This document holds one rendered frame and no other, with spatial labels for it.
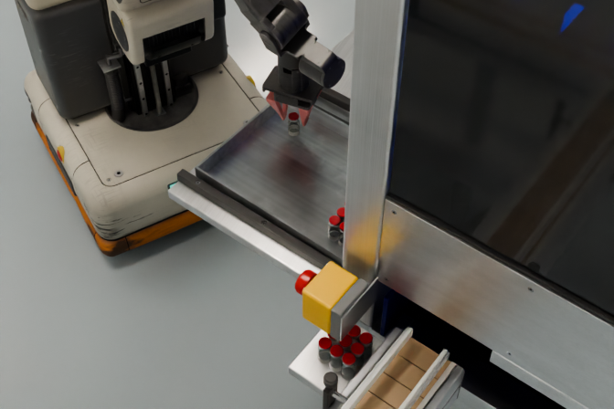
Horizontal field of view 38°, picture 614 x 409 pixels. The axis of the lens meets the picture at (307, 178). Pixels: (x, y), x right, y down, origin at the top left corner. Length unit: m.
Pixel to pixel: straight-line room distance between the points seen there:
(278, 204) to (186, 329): 0.97
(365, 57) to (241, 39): 2.29
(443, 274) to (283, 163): 0.54
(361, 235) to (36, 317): 1.49
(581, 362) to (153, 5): 1.37
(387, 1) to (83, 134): 1.76
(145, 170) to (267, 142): 0.85
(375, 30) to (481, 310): 0.43
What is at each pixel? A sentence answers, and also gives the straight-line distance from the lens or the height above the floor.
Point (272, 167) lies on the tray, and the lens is 1.66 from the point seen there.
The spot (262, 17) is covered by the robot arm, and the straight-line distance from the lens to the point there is 1.48.
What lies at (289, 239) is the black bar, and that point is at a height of 0.90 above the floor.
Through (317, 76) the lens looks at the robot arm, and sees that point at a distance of 1.51.
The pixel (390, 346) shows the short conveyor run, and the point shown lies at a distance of 1.38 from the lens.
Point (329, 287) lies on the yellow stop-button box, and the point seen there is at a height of 1.03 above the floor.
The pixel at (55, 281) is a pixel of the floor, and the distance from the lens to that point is 2.67.
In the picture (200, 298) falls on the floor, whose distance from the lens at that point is 2.56.
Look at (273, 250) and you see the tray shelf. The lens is 1.54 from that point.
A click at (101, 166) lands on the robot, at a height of 0.28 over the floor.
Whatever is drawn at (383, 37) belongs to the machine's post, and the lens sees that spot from 1.01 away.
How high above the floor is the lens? 2.11
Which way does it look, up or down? 48 degrees down
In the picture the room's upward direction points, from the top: straight up
